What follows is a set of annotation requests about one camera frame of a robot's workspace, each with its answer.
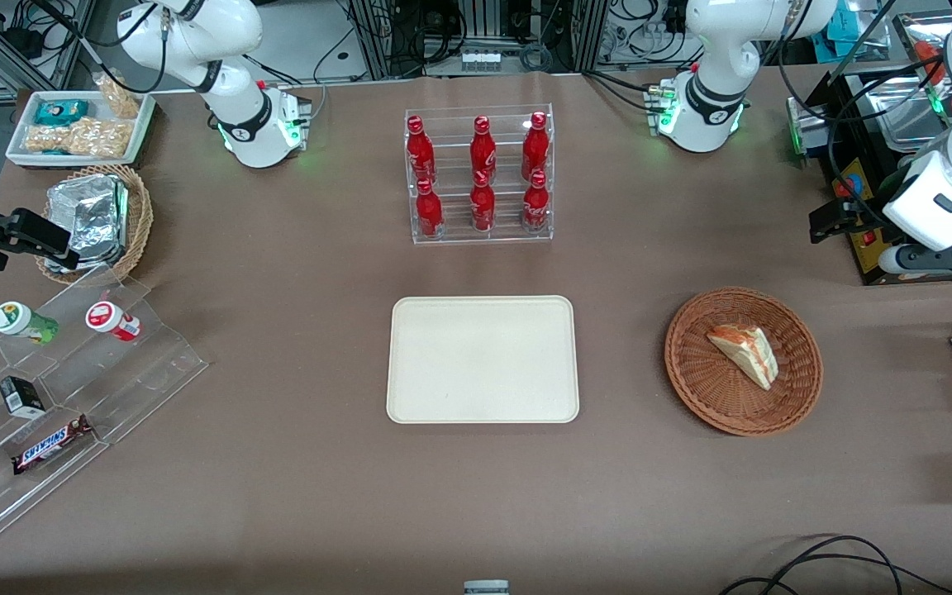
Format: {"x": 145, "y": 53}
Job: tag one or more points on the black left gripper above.
{"x": 854, "y": 216}

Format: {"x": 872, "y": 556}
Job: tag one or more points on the triangle sandwich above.
{"x": 747, "y": 354}

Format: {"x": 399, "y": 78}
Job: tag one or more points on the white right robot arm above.
{"x": 195, "y": 41}

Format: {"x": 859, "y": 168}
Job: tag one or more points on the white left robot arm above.
{"x": 716, "y": 49}

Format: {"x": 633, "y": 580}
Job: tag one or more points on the light wicker basket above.
{"x": 141, "y": 215}

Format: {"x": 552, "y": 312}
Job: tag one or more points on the silver metal tray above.
{"x": 906, "y": 116}

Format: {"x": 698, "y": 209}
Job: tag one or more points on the white rectangular tray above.
{"x": 144, "y": 124}

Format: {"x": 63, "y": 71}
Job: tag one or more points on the brown wicker basket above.
{"x": 707, "y": 388}

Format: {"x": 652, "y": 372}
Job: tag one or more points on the cream plastic tray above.
{"x": 483, "y": 359}

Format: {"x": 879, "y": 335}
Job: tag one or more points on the silver foil container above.
{"x": 92, "y": 219}

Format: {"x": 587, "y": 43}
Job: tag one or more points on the green yogurt cup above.
{"x": 17, "y": 320}

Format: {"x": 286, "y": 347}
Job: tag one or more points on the large clear nut bag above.
{"x": 79, "y": 139}

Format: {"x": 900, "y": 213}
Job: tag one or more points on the red yogurt cup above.
{"x": 108, "y": 318}

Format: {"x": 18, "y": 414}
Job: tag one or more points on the teal snack packet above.
{"x": 61, "y": 111}

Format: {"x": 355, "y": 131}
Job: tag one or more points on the small clear nut bag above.
{"x": 121, "y": 97}

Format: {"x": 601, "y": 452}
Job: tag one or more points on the small black box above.
{"x": 23, "y": 398}

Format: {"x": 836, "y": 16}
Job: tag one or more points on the clear acrylic stepped stand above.
{"x": 145, "y": 372}

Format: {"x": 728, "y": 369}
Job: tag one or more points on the snickers chocolate bar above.
{"x": 50, "y": 446}

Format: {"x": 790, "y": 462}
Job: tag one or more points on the red cola bottle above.
{"x": 535, "y": 147}
{"x": 535, "y": 207}
{"x": 429, "y": 211}
{"x": 483, "y": 207}
{"x": 483, "y": 149}
{"x": 420, "y": 153}

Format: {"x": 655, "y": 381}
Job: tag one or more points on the clear acrylic bottle rack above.
{"x": 451, "y": 165}

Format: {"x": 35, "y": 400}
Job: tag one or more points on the white power strip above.
{"x": 481, "y": 59}

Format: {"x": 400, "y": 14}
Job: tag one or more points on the small grey device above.
{"x": 486, "y": 587}

